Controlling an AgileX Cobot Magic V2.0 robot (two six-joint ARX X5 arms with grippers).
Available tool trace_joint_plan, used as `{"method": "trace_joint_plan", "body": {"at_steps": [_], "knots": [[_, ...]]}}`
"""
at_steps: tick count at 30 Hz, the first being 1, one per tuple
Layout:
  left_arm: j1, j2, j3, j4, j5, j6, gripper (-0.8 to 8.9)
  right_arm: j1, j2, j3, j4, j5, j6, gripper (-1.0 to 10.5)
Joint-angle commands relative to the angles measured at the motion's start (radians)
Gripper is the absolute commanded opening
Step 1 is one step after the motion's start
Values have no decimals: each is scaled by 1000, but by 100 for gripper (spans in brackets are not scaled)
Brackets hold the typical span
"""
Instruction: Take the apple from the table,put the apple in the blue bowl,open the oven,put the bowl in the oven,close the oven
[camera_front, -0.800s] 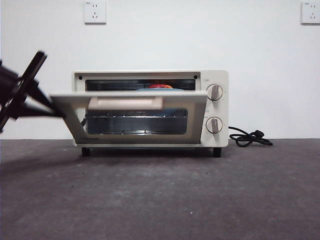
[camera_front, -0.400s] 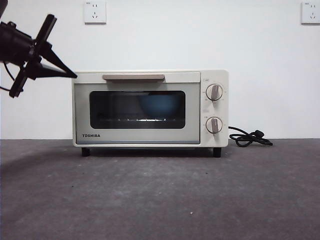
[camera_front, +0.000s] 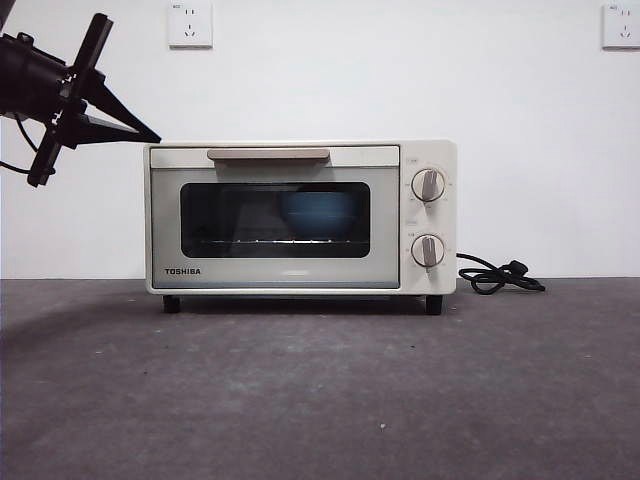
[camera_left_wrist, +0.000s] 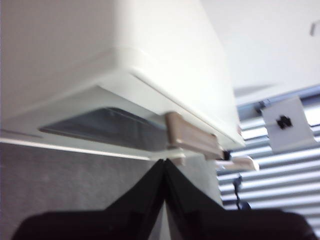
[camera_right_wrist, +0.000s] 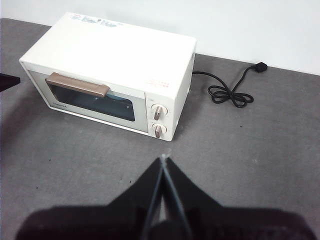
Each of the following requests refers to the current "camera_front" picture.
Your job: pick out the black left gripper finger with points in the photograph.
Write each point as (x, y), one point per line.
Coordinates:
(110, 102)
(100, 131)

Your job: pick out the blue ceramic bowl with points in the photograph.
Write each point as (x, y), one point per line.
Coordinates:
(317, 215)

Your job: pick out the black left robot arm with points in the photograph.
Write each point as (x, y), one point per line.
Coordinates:
(25, 75)

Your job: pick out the black oven foot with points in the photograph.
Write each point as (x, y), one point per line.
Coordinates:
(171, 303)
(434, 305)

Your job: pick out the cream toaster oven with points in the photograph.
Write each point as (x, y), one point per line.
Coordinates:
(430, 150)

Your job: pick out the beige oven knob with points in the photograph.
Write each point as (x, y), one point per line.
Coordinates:
(428, 250)
(429, 185)

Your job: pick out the white wall socket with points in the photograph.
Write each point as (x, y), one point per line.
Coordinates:
(190, 25)
(621, 27)

